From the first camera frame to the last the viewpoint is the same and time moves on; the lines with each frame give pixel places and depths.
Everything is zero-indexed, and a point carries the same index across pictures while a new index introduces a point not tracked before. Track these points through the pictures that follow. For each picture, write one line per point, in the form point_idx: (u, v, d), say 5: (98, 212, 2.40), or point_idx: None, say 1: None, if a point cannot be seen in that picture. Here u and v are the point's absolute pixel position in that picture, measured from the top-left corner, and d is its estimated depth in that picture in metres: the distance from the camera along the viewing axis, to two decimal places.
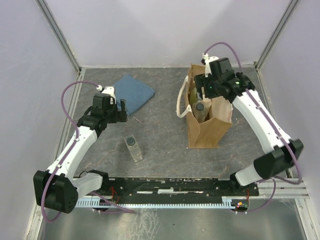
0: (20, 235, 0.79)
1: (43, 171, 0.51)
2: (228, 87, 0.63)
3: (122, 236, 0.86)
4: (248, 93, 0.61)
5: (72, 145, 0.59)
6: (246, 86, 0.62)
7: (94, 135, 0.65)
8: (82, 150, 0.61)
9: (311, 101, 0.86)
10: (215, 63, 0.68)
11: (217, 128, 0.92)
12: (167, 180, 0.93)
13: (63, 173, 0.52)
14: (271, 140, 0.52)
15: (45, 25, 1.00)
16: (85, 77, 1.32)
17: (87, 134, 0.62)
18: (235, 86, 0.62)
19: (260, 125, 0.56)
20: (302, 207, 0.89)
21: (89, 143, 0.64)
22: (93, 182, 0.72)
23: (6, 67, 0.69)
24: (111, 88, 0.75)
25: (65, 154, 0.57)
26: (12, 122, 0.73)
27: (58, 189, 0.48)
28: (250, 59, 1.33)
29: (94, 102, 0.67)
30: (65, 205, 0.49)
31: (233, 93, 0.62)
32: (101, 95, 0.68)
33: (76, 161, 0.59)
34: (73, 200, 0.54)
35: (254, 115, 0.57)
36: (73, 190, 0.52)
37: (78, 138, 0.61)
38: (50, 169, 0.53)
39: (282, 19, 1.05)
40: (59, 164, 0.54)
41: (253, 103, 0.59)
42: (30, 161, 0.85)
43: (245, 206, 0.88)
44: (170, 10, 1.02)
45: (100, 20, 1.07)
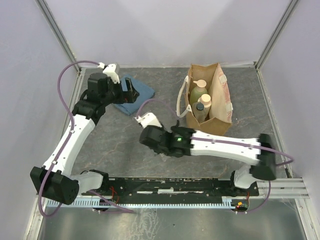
0: (20, 236, 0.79)
1: (38, 168, 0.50)
2: (179, 149, 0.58)
3: (122, 236, 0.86)
4: (196, 138, 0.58)
5: (68, 138, 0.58)
6: (187, 136, 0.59)
7: (92, 123, 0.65)
8: (79, 142, 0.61)
9: (310, 100, 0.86)
10: (146, 138, 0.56)
11: (216, 128, 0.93)
12: (167, 180, 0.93)
13: (60, 169, 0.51)
14: (250, 155, 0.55)
15: (46, 25, 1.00)
16: (85, 77, 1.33)
17: (83, 124, 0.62)
18: (183, 143, 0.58)
19: (229, 152, 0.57)
20: (302, 207, 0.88)
21: (86, 133, 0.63)
22: (94, 179, 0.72)
23: (6, 67, 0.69)
24: (112, 66, 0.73)
25: (61, 149, 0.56)
26: (11, 122, 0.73)
27: (55, 185, 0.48)
28: (250, 59, 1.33)
29: (90, 87, 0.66)
30: (65, 197, 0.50)
31: (186, 149, 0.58)
32: (96, 78, 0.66)
33: (73, 154, 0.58)
34: (74, 192, 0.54)
35: (221, 150, 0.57)
36: (72, 184, 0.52)
37: (73, 130, 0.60)
38: (46, 165, 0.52)
39: (282, 19, 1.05)
40: (55, 161, 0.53)
41: (207, 142, 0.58)
42: (30, 160, 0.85)
43: (245, 206, 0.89)
44: (170, 9, 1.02)
45: (101, 20, 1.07)
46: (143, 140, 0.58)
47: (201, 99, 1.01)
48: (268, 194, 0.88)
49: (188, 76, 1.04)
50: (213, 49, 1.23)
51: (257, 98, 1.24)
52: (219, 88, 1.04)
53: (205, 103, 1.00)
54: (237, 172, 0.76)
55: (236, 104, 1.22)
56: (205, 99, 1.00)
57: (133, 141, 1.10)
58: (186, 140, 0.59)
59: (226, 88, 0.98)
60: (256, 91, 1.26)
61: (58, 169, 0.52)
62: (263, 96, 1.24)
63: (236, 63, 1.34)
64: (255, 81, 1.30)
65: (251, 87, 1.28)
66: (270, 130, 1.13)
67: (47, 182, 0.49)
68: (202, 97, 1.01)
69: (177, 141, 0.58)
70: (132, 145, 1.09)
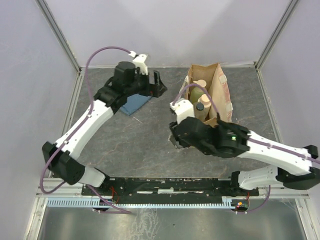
0: (20, 236, 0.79)
1: (50, 143, 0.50)
2: (228, 148, 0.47)
3: (122, 236, 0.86)
4: (253, 140, 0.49)
5: (83, 121, 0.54)
6: (241, 134, 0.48)
7: (111, 112, 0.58)
8: (94, 127, 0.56)
9: (311, 100, 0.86)
10: (188, 132, 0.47)
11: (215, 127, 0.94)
12: (167, 180, 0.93)
13: (68, 150, 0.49)
14: (303, 167, 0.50)
15: (46, 25, 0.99)
16: (85, 77, 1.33)
17: (101, 110, 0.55)
18: (235, 142, 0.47)
19: (283, 160, 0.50)
20: (302, 207, 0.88)
21: (103, 120, 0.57)
22: (97, 175, 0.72)
23: (6, 67, 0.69)
24: (143, 56, 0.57)
25: (74, 130, 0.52)
26: (11, 123, 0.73)
27: (61, 164, 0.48)
28: (250, 59, 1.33)
29: (116, 74, 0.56)
30: (67, 177, 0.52)
31: (237, 149, 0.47)
32: (125, 66, 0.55)
33: (85, 138, 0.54)
34: (77, 173, 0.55)
35: (275, 158, 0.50)
36: (77, 166, 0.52)
37: (90, 114, 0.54)
38: (58, 142, 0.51)
39: (282, 19, 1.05)
40: (66, 141, 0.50)
41: (263, 146, 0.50)
42: (30, 160, 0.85)
43: (245, 206, 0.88)
44: (171, 9, 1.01)
45: (101, 20, 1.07)
46: (183, 135, 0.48)
47: (201, 99, 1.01)
48: (269, 192, 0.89)
49: (188, 76, 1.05)
50: (213, 49, 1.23)
51: (257, 98, 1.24)
52: (219, 88, 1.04)
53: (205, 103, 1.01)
54: (247, 174, 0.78)
55: (236, 104, 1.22)
56: (205, 99, 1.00)
57: (133, 141, 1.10)
58: (239, 139, 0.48)
59: (226, 88, 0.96)
60: (256, 91, 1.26)
61: (66, 150, 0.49)
62: (263, 96, 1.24)
63: (236, 63, 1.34)
64: (255, 81, 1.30)
65: (251, 87, 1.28)
66: (270, 130, 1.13)
67: (55, 158, 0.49)
68: (202, 97, 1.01)
69: (228, 138, 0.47)
70: (132, 145, 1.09)
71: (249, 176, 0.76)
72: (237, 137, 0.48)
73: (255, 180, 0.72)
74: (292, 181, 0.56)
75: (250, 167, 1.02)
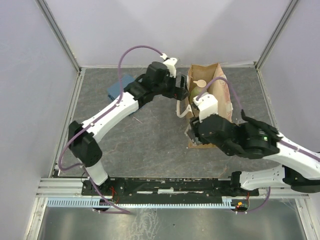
0: (20, 236, 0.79)
1: (77, 123, 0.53)
2: (257, 148, 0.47)
3: (122, 236, 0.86)
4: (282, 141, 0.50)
5: (111, 108, 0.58)
6: (271, 134, 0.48)
7: (136, 106, 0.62)
8: (118, 117, 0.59)
9: (311, 100, 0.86)
10: (214, 132, 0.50)
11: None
12: (167, 180, 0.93)
13: (92, 132, 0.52)
14: None
15: (46, 25, 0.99)
16: (85, 77, 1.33)
17: (129, 102, 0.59)
18: (265, 142, 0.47)
19: (307, 164, 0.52)
20: (302, 207, 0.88)
21: (128, 112, 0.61)
22: (102, 171, 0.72)
23: (6, 67, 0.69)
24: (174, 59, 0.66)
25: (101, 115, 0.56)
26: (11, 123, 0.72)
27: (83, 144, 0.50)
28: (250, 59, 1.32)
29: (148, 72, 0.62)
30: (86, 159, 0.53)
31: (266, 149, 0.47)
32: (157, 66, 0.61)
33: (109, 125, 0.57)
34: (94, 159, 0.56)
35: (300, 161, 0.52)
36: (96, 151, 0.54)
37: (118, 104, 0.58)
38: (85, 123, 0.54)
39: (282, 19, 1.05)
40: (92, 123, 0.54)
41: (290, 149, 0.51)
42: (30, 160, 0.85)
43: (245, 206, 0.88)
44: (171, 9, 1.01)
45: (101, 20, 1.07)
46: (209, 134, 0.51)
47: None
48: (269, 193, 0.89)
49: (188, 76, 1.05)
50: (213, 49, 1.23)
51: (257, 98, 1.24)
52: (219, 89, 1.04)
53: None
54: (250, 176, 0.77)
55: (236, 104, 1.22)
56: None
57: (133, 141, 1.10)
58: (269, 140, 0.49)
59: (226, 88, 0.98)
60: (257, 91, 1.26)
61: (91, 131, 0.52)
62: (263, 96, 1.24)
63: (236, 63, 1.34)
64: (255, 81, 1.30)
65: (251, 87, 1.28)
66: None
67: (79, 138, 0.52)
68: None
69: (256, 138, 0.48)
70: (132, 145, 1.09)
71: (252, 177, 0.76)
72: (267, 138, 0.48)
73: (259, 182, 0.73)
74: (301, 185, 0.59)
75: (250, 167, 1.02)
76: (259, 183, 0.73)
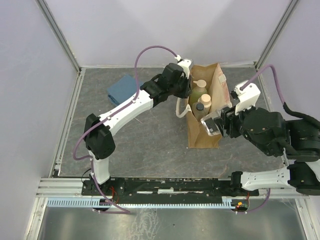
0: (20, 236, 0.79)
1: (94, 116, 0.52)
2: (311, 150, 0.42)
3: (122, 236, 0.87)
4: None
5: (128, 103, 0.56)
6: None
7: (150, 104, 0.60)
8: (134, 113, 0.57)
9: (311, 100, 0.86)
10: (268, 128, 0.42)
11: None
12: (167, 180, 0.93)
13: (109, 126, 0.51)
14: None
15: (46, 25, 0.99)
16: (85, 77, 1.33)
17: (145, 99, 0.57)
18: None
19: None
20: (302, 207, 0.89)
21: (143, 109, 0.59)
22: (105, 171, 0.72)
23: (6, 67, 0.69)
24: (188, 61, 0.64)
25: (118, 109, 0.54)
26: (11, 123, 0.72)
27: (99, 137, 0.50)
28: (250, 59, 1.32)
29: (164, 72, 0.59)
30: (99, 152, 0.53)
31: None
32: (174, 67, 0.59)
33: (124, 121, 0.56)
34: (107, 152, 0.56)
35: None
36: (110, 145, 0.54)
37: (135, 100, 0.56)
38: (102, 116, 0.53)
39: (282, 19, 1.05)
40: (109, 117, 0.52)
41: None
42: (30, 161, 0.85)
43: (245, 206, 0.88)
44: (171, 9, 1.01)
45: (101, 20, 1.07)
46: (260, 131, 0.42)
47: (200, 99, 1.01)
48: (268, 194, 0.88)
49: None
50: (213, 49, 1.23)
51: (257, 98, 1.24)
52: (219, 88, 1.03)
53: (204, 103, 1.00)
54: (252, 176, 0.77)
55: None
56: (204, 99, 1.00)
57: (133, 141, 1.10)
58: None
59: (226, 88, 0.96)
60: None
61: (107, 125, 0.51)
62: (263, 96, 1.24)
63: (236, 63, 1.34)
64: (255, 81, 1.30)
65: None
66: None
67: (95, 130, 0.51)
68: (202, 97, 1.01)
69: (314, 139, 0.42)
70: (132, 145, 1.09)
71: (254, 178, 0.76)
72: None
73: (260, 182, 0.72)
74: (308, 188, 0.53)
75: (250, 167, 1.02)
76: (260, 184, 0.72)
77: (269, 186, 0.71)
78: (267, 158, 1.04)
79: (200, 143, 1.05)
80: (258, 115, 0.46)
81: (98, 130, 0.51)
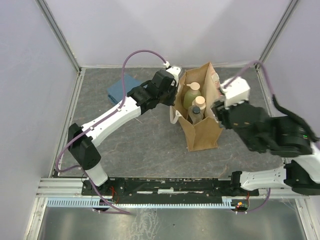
0: (20, 236, 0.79)
1: (77, 126, 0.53)
2: (292, 146, 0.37)
3: (122, 236, 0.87)
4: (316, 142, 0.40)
5: (112, 112, 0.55)
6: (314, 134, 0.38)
7: (138, 111, 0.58)
8: (120, 122, 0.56)
9: (311, 100, 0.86)
10: (250, 122, 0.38)
11: (211, 127, 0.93)
12: (167, 180, 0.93)
13: (91, 136, 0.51)
14: None
15: (46, 25, 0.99)
16: (85, 77, 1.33)
17: (132, 107, 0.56)
18: (305, 139, 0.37)
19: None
20: (302, 207, 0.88)
21: (130, 117, 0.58)
22: (102, 173, 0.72)
23: (6, 67, 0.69)
24: (177, 68, 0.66)
25: (102, 119, 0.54)
26: (12, 123, 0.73)
27: (82, 147, 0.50)
28: (251, 59, 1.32)
29: (154, 78, 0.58)
30: (83, 162, 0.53)
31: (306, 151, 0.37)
32: (165, 74, 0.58)
33: (110, 130, 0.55)
34: (93, 162, 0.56)
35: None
36: (94, 155, 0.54)
37: (120, 108, 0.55)
38: (85, 126, 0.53)
39: (282, 19, 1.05)
40: (92, 127, 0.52)
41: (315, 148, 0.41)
42: (30, 160, 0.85)
43: (245, 206, 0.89)
44: (170, 9, 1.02)
45: (101, 20, 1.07)
46: (239, 122, 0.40)
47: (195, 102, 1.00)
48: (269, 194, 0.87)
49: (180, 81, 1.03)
50: (212, 49, 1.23)
51: (257, 98, 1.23)
52: (211, 88, 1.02)
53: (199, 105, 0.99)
54: (250, 175, 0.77)
55: None
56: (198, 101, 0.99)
57: (133, 141, 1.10)
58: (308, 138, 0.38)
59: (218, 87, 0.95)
60: (257, 90, 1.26)
61: (90, 136, 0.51)
62: (263, 96, 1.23)
63: (236, 63, 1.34)
64: (255, 81, 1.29)
65: (251, 87, 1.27)
66: None
67: (78, 140, 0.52)
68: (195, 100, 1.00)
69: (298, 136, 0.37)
70: (132, 145, 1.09)
71: (253, 177, 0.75)
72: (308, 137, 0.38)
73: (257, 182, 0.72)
74: (303, 187, 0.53)
75: (250, 167, 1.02)
76: (258, 183, 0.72)
77: (266, 185, 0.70)
78: (267, 158, 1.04)
79: (199, 144, 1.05)
80: (242, 108, 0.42)
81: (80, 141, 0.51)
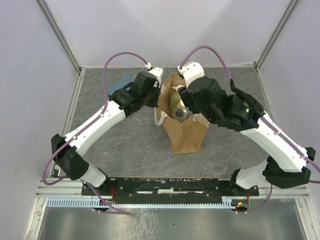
0: (20, 236, 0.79)
1: (60, 136, 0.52)
2: (237, 117, 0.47)
3: (122, 236, 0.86)
4: (265, 121, 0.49)
5: (95, 118, 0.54)
6: (257, 111, 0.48)
7: (122, 115, 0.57)
8: (104, 128, 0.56)
9: (311, 100, 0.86)
10: (202, 91, 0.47)
11: (197, 129, 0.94)
12: (167, 180, 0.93)
13: (76, 146, 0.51)
14: (297, 165, 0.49)
15: (46, 25, 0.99)
16: (85, 77, 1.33)
17: (115, 111, 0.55)
18: (247, 114, 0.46)
19: (284, 151, 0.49)
20: (302, 207, 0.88)
21: (114, 121, 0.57)
22: (99, 175, 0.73)
23: (6, 67, 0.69)
24: (160, 69, 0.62)
25: (84, 126, 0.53)
26: (12, 122, 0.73)
27: (67, 158, 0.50)
28: (250, 59, 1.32)
29: (136, 80, 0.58)
30: (71, 172, 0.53)
31: (245, 123, 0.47)
32: (147, 74, 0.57)
33: (95, 137, 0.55)
34: (81, 170, 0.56)
35: (276, 145, 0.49)
36: (81, 163, 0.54)
37: (103, 114, 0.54)
38: (68, 136, 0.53)
39: (282, 19, 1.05)
40: (75, 136, 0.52)
41: (270, 130, 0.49)
42: (30, 160, 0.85)
43: (245, 206, 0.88)
44: (171, 9, 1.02)
45: (101, 20, 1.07)
46: (195, 91, 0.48)
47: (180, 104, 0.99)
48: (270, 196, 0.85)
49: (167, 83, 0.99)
50: (212, 49, 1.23)
51: (257, 98, 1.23)
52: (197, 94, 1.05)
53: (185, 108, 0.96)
54: (243, 171, 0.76)
55: None
56: None
57: (133, 141, 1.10)
58: (251, 113, 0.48)
59: None
60: (256, 90, 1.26)
61: (74, 145, 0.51)
62: (263, 96, 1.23)
63: (236, 63, 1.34)
64: (255, 81, 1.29)
65: (251, 87, 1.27)
66: None
67: (62, 151, 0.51)
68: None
69: (241, 109, 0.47)
70: (132, 145, 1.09)
71: (245, 172, 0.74)
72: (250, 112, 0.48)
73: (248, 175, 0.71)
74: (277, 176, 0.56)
75: (250, 167, 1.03)
76: (249, 177, 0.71)
77: (258, 182, 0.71)
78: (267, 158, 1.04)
79: (183, 147, 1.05)
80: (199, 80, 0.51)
81: (64, 151, 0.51)
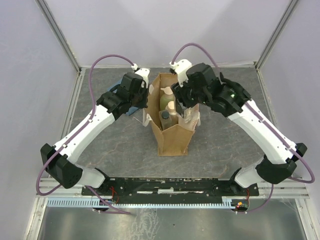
0: (20, 236, 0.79)
1: (49, 146, 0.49)
2: (222, 101, 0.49)
3: (122, 236, 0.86)
4: (249, 107, 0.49)
5: (84, 124, 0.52)
6: (243, 99, 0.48)
7: (112, 118, 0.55)
8: (94, 133, 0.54)
9: (311, 100, 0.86)
10: (196, 73, 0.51)
11: (181, 134, 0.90)
12: (167, 180, 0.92)
13: (66, 154, 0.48)
14: (281, 155, 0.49)
15: (46, 25, 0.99)
16: (85, 77, 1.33)
17: (103, 115, 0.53)
18: (231, 99, 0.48)
19: (267, 139, 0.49)
20: (302, 207, 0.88)
21: (104, 126, 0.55)
22: (96, 176, 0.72)
23: (6, 67, 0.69)
24: (146, 70, 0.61)
25: (74, 133, 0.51)
26: (12, 123, 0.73)
27: (58, 167, 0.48)
28: (250, 59, 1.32)
29: (122, 82, 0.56)
30: (64, 181, 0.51)
31: (229, 107, 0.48)
32: (133, 75, 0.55)
33: (85, 143, 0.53)
34: (75, 178, 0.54)
35: (259, 132, 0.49)
36: (74, 171, 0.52)
37: (92, 119, 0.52)
38: (57, 145, 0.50)
39: (282, 19, 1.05)
40: (65, 144, 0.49)
41: (255, 117, 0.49)
42: (30, 161, 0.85)
43: (245, 206, 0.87)
44: (170, 9, 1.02)
45: (101, 20, 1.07)
46: (190, 73, 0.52)
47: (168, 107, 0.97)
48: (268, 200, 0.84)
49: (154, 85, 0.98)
50: (212, 49, 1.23)
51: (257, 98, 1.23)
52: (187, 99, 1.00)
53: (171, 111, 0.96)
54: (241, 168, 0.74)
55: None
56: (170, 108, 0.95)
57: (133, 141, 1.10)
58: (237, 100, 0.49)
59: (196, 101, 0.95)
60: (256, 90, 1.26)
61: (65, 153, 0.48)
62: (263, 96, 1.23)
63: (236, 63, 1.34)
64: (255, 81, 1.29)
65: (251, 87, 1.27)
66: None
67: (53, 161, 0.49)
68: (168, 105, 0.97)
69: (227, 94, 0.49)
70: (132, 145, 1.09)
71: (243, 168, 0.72)
72: (236, 99, 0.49)
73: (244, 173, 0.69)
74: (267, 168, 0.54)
75: None
76: (246, 174, 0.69)
77: (257, 180, 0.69)
78: None
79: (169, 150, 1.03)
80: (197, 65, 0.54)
81: (55, 161, 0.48)
